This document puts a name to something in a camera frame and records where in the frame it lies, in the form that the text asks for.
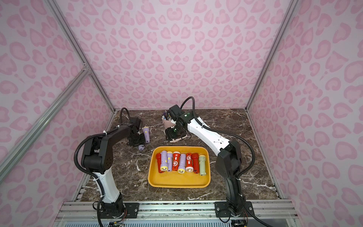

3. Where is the plain red flashlight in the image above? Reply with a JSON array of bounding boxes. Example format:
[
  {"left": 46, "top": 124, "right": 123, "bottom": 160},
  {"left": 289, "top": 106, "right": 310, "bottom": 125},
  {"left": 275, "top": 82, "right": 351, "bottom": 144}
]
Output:
[{"left": 192, "top": 153, "right": 199, "bottom": 174}]

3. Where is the pale green flashlight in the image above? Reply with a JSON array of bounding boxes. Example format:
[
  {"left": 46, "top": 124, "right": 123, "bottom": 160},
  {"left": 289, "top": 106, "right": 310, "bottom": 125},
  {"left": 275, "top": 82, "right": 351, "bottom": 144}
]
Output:
[{"left": 199, "top": 155, "right": 207, "bottom": 176}]

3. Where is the purple flashlight group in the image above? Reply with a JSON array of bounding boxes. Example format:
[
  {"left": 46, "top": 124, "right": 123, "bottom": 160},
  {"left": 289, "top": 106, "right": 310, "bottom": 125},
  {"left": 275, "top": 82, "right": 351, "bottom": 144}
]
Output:
[{"left": 178, "top": 154, "right": 186, "bottom": 174}]

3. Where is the red white flashlight emblem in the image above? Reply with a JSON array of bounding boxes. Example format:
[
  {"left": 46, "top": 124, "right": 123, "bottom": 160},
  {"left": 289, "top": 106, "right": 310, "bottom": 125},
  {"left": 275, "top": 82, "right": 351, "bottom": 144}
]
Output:
[{"left": 185, "top": 153, "right": 194, "bottom": 173}]

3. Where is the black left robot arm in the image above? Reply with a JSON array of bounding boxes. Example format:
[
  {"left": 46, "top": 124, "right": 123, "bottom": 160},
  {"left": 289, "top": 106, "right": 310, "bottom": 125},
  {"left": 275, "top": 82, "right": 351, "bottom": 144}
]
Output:
[{"left": 81, "top": 118, "right": 146, "bottom": 210}]

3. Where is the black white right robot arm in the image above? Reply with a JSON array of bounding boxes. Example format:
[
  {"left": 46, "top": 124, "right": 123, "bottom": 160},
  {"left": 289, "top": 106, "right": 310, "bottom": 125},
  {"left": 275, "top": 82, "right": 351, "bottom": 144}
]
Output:
[{"left": 168, "top": 110, "right": 245, "bottom": 217}]

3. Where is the pink calculator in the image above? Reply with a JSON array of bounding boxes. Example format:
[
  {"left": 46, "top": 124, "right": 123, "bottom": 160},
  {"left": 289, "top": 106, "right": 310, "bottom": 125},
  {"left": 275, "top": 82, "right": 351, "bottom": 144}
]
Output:
[{"left": 164, "top": 129, "right": 188, "bottom": 143}]

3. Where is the pink metal pen bucket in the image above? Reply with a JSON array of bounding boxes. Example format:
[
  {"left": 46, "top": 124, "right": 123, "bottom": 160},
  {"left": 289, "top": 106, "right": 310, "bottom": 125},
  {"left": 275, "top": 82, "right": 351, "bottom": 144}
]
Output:
[{"left": 162, "top": 111, "right": 175, "bottom": 129}]

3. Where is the yellow plastic tray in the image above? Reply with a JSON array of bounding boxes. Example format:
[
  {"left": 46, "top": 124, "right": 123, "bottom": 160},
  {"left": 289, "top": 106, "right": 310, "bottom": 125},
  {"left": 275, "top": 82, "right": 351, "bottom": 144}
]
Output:
[{"left": 148, "top": 146, "right": 211, "bottom": 188}]

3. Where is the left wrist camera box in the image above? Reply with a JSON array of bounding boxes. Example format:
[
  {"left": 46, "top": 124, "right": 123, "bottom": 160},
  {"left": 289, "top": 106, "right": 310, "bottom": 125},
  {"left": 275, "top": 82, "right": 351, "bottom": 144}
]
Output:
[{"left": 130, "top": 117, "right": 142, "bottom": 131}]

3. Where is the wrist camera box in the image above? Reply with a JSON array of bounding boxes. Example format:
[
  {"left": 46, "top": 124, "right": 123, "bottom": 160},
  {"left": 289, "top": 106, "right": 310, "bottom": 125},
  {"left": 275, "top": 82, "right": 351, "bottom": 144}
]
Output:
[
  {"left": 167, "top": 105, "right": 184, "bottom": 121},
  {"left": 130, "top": 117, "right": 142, "bottom": 131}
]

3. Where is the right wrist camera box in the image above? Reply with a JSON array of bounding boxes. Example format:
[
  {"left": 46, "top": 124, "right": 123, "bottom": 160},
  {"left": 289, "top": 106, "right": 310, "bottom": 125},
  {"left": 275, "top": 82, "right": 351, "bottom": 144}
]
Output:
[{"left": 167, "top": 105, "right": 184, "bottom": 121}]

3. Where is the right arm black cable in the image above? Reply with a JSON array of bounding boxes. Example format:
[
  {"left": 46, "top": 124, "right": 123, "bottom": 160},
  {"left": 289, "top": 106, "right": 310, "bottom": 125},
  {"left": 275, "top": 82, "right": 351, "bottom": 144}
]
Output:
[{"left": 180, "top": 96, "right": 256, "bottom": 179}]

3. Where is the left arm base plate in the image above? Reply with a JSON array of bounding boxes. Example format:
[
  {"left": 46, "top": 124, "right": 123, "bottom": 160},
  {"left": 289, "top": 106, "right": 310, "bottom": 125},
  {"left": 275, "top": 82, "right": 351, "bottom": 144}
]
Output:
[{"left": 99, "top": 202, "right": 140, "bottom": 219}]

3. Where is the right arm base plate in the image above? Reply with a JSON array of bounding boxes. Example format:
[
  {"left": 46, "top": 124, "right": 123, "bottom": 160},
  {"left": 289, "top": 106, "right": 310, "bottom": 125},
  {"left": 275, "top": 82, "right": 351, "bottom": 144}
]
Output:
[{"left": 214, "top": 201, "right": 255, "bottom": 218}]

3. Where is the aluminium front rail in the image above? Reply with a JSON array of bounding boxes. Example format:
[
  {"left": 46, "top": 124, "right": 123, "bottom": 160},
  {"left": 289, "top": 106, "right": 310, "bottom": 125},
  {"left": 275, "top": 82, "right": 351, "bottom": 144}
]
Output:
[{"left": 52, "top": 199, "right": 303, "bottom": 227}]

